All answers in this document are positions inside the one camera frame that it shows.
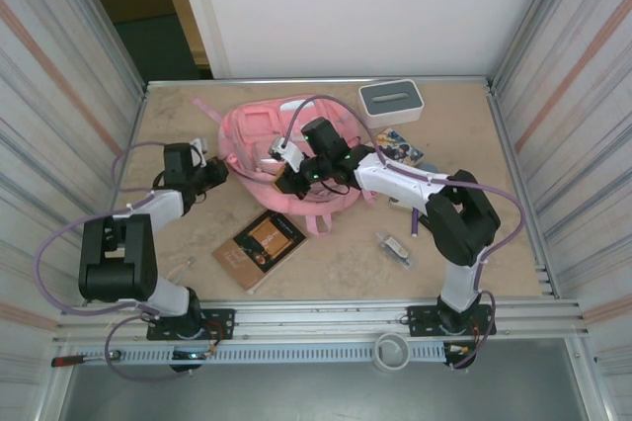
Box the clear plastic eraser package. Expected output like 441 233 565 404
373 228 416 272

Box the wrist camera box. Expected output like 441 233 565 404
190 136 209 168
269 136 305 170

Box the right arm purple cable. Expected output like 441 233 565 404
288 94 525 371

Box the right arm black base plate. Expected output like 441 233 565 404
407 302 497 338

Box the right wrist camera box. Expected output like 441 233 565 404
269 136 305 170

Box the pink backpack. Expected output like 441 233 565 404
191 94 379 238

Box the slotted grey cable duct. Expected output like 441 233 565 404
106 344 480 364

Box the brown book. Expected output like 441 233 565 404
211 205 311 295

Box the grey tape roll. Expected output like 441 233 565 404
373 332 411 372

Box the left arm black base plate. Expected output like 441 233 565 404
146 308 236 342

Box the red-handled screwdriver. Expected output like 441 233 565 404
51 349 124 369

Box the white door frame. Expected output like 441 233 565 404
170 0 233 80

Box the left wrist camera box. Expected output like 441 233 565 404
190 136 209 168

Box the aluminium mounting rail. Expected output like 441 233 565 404
53 297 592 343

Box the white grey tissue box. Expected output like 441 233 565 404
357 78 425 126

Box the colourful manga book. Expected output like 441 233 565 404
373 127 425 168

